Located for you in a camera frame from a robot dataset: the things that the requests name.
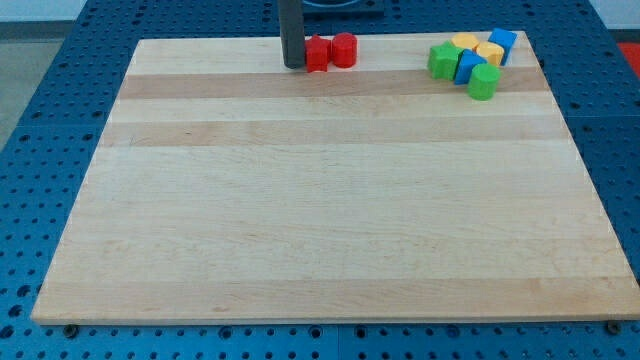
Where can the blue cube block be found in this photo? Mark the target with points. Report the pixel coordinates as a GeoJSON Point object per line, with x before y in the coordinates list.
{"type": "Point", "coordinates": [505, 39]}

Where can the light wooden board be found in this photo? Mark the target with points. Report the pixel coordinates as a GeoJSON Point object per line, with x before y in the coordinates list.
{"type": "Point", "coordinates": [227, 189]}

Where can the red cylinder block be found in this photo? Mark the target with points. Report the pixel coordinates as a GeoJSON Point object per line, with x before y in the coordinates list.
{"type": "Point", "coordinates": [344, 50]}

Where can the green star block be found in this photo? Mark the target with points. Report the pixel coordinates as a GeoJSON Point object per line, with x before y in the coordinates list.
{"type": "Point", "coordinates": [443, 60]}

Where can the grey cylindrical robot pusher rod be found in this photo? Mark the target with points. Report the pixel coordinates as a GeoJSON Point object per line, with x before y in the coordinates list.
{"type": "Point", "coordinates": [292, 35]}

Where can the blue crescent block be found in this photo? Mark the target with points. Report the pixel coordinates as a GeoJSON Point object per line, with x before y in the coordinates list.
{"type": "Point", "coordinates": [467, 61]}

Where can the green cylinder block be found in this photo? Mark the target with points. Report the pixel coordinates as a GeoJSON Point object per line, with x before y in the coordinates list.
{"type": "Point", "coordinates": [483, 81]}

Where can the yellow hexagon block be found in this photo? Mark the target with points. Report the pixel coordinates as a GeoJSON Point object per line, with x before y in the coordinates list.
{"type": "Point", "coordinates": [465, 40]}

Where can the yellow cylinder block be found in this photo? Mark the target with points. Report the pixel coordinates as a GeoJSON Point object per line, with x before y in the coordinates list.
{"type": "Point", "coordinates": [491, 52]}

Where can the black left board stopper bolt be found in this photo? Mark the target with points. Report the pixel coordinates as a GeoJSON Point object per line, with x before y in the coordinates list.
{"type": "Point", "coordinates": [70, 331]}

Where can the black board stopper bolt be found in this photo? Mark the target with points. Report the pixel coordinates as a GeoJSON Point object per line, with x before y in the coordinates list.
{"type": "Point", "coordinates": [613, 327]}
{"type": "Point", "coordinates": [70, 331]}

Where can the black right board stopper bolt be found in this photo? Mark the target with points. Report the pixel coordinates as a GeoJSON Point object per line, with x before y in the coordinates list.
{"type": "Point", "coordinates": [613, 327]}

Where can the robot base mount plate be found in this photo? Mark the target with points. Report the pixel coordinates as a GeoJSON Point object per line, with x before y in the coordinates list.
{"type": "Point", "coordinates": [343, 7]}

